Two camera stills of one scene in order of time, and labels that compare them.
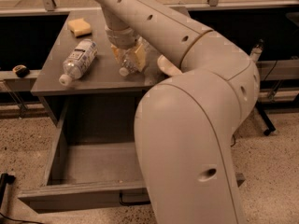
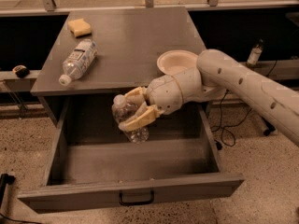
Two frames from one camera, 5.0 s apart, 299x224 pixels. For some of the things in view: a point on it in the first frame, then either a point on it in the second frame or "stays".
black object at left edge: [5, 179] stays
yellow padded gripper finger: [116, 51] -> [136, 95]
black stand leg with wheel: [271, 128] stays
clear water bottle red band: [131, 63] -> [122, 109]
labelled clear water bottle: [79, 61] stays
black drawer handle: [132, 203] stays
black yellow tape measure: [21, 71] stays
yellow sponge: [79, 27] stays
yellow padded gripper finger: [140, 57] -> [146, 116]
